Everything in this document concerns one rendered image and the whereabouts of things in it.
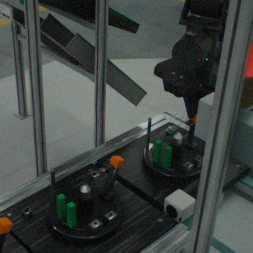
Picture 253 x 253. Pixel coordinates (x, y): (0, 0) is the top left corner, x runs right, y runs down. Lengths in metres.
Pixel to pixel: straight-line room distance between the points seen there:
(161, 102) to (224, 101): 0.82
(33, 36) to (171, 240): 0.45
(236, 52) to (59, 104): 0.89
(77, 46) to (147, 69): 0.68
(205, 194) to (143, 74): 0.91
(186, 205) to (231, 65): 0.36
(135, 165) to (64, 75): 0.66
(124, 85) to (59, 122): 0.30
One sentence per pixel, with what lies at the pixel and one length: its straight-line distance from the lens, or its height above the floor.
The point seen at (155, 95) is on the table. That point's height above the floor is 0.86.
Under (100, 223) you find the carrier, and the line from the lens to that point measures 0.87.
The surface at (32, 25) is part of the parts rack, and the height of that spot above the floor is 1.28.
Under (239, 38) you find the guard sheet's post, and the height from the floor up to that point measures 1.37.
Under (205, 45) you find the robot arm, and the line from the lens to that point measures 0.88.
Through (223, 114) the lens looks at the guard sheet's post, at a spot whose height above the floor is 1.26.
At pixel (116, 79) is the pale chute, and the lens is 1.15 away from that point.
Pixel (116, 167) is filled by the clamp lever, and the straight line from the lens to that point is 0.90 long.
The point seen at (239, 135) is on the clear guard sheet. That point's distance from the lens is 0.72.
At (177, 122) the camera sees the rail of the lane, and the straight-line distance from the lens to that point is 1.23.
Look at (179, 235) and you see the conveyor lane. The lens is 0.93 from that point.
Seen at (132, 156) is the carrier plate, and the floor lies 0.97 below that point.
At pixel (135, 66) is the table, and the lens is 1.72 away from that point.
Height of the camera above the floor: 1.62
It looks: 34 degrees down
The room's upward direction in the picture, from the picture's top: 4 degrees clockwise
